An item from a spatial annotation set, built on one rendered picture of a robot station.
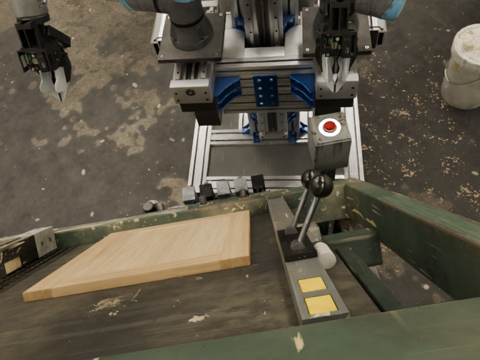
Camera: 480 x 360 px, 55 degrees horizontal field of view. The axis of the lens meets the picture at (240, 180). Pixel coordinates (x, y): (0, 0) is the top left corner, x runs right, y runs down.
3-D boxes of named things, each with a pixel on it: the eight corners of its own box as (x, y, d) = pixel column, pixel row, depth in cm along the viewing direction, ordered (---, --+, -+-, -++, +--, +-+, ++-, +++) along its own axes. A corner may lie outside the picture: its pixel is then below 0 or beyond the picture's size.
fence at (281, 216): (285, 209, 142) (283, 197, 142) (356, 348, 48) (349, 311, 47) (269, 212, 142) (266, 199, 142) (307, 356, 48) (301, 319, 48)
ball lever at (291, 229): (297, 238, 87) (323, 172, 86) (299, 243, 83) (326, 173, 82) (278, 232, 87) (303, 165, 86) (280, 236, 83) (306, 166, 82)
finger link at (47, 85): (41, 108, 114) (29, 73, 109) (52, 99, 119) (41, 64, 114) (53, 108, 113) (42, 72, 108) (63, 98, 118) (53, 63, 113)
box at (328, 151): (339, 141, 168) (343, 109, 152) (348, 168, 162) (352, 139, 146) (307, 146, 168) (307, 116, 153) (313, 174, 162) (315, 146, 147)
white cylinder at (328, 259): (337, 268, 75) (329, 256, 83) (334, 250, 75) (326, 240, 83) (319, 271, 76) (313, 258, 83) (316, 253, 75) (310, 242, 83)
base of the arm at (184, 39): (173, 21, 167) (166, -2, 158) (215, 18, 165) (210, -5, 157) (168, 51, 160) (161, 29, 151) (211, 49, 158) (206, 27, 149)
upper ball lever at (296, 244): (305, 254, 75) (334, 177, 74) (308, 261, 71) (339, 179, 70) (283, 246, 75) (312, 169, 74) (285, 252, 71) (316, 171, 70)
